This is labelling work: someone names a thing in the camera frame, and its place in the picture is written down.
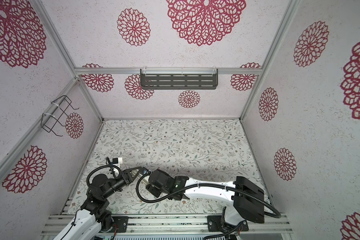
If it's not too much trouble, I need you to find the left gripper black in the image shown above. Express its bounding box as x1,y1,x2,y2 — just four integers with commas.
103,166,142,199

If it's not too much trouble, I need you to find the white remote control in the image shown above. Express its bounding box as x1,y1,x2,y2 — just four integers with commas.
131,169,144,179

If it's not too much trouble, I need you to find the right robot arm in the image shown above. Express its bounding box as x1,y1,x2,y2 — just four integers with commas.
146,170,265,225

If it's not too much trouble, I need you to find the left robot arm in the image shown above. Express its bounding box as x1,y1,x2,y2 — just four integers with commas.
55,165,150,240

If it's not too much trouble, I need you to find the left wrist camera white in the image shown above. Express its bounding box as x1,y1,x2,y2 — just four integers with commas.
111,157,123,168

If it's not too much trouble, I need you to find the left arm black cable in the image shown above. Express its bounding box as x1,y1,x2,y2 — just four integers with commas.
85,156,123,196

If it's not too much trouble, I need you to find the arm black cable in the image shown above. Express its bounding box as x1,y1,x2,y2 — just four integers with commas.
135,172,282,240
85,156,123,196

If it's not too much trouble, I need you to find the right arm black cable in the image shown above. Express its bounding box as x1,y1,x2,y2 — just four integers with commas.
135,172,282,240

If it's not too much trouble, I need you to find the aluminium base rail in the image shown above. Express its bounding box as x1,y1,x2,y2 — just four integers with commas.
40,214,293,236

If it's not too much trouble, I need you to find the dark grey wall shelf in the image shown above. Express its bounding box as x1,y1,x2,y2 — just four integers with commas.
140,69,219,90

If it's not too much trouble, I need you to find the black wire wall basket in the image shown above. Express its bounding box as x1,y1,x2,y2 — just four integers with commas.
40,95,79,137

